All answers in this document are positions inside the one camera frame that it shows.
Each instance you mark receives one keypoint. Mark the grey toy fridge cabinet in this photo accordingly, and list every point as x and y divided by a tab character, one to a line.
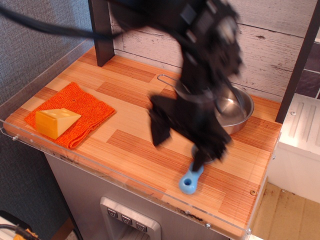
83	191

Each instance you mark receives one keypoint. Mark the orange knitted cloth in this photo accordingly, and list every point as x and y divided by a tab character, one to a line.
93	113

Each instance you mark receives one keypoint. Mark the clear acrylic table guard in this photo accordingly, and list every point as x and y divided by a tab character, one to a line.
120	150

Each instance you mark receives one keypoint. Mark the yellow object at bottom left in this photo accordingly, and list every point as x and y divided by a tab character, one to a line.
24	234

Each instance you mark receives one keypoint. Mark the yellow toy cheese wedge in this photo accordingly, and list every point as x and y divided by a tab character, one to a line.
54	122

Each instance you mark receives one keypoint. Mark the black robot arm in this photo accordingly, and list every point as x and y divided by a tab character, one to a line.
206	31

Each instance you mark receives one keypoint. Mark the dark grey right post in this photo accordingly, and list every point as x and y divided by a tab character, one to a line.
302	58

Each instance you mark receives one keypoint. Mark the stainless steel pan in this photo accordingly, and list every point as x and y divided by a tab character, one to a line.
232	106

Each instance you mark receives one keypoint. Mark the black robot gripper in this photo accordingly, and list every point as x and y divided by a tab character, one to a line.
196	123

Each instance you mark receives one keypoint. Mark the dark grey left post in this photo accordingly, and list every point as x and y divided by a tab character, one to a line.
101	27

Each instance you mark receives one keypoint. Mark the dark grey post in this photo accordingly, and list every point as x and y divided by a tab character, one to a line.
302	58
101	27

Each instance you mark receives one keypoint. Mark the silver dispenser panel with buttons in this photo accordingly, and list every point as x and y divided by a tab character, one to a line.
127	221

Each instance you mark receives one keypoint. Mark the blue and grey measuring spoon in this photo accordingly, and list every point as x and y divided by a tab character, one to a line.
189	182

